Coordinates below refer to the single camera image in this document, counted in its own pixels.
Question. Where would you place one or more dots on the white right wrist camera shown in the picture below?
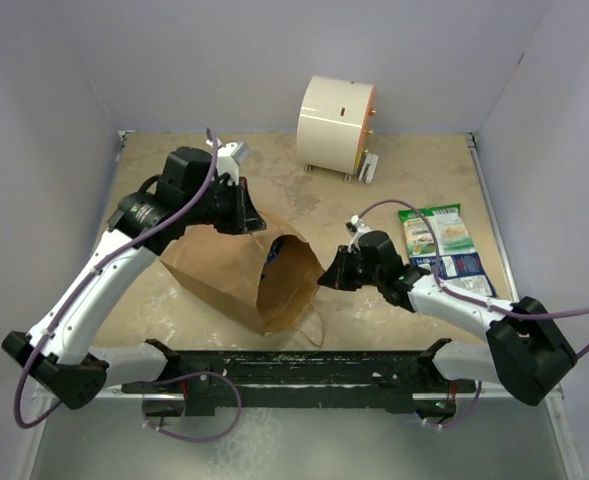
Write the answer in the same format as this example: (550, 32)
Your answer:
(356, 228)

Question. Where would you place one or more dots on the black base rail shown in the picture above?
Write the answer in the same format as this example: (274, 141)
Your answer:
(196, 382)

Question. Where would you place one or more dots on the white cylindrical device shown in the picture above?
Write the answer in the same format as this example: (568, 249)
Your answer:
(333, 128)

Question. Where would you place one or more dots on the blue small snack packet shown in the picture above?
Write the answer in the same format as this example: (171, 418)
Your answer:
(274, 250)

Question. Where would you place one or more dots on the green white snack bag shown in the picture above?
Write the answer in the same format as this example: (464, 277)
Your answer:
(449, 231)

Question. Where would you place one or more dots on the blue snack bag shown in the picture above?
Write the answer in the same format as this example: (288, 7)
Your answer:
(467, 272)

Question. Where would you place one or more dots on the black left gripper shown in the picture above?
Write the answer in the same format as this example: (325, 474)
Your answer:
(245, 218)

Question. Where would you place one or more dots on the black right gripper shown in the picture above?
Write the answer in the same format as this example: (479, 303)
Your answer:
(337, 277)

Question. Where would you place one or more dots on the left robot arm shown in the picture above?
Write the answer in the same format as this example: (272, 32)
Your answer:
(196, 187)

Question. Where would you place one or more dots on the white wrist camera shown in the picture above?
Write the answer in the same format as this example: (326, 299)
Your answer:
(356, 228)
(230, 157)

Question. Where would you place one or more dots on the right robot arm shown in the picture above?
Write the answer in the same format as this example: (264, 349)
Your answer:
(526, 355)

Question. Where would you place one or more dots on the brown paper bag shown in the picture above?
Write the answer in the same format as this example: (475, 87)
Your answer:
(228, 273)

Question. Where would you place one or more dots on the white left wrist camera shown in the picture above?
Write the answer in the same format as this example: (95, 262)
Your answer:
(230, 157)

